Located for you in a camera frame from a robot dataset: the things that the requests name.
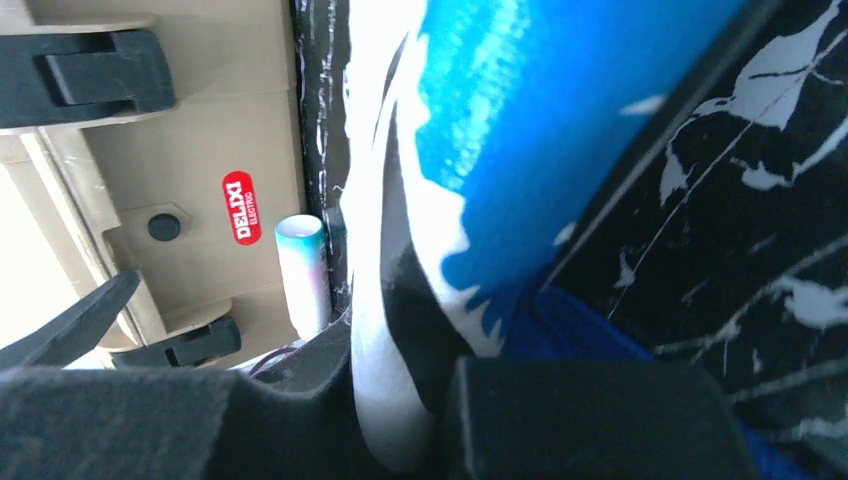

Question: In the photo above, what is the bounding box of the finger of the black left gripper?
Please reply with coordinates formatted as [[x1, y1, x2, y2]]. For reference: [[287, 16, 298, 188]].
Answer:
[[1, 271, 141, 370]]

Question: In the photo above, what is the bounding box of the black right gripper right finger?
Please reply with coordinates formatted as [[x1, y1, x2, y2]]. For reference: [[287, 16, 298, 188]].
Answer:
[[442, 358, 759, 479]]

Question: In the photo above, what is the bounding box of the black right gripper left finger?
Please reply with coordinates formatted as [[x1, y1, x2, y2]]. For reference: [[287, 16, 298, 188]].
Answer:
[[1, 322, 367, 479]]

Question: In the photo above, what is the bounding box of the white shirt blue print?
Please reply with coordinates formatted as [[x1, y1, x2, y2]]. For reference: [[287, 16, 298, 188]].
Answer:
[[341, 1, 742, 474]]

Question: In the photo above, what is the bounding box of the blue microfibre towel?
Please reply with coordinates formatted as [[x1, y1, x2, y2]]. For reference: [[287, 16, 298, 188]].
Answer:
[[504, 288, 805, 479]]

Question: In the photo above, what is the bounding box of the tan plastic tool case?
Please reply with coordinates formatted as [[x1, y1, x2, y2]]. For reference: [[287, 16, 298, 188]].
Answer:
[[1, 1, 304, 368]]

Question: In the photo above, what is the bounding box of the white teal gradient bottle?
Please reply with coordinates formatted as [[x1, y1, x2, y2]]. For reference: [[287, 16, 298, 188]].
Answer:
[[274, 214, 332, 341]]

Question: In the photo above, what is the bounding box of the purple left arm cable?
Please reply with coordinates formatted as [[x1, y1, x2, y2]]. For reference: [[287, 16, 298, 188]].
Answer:
[[246, 345, 303, 379]]

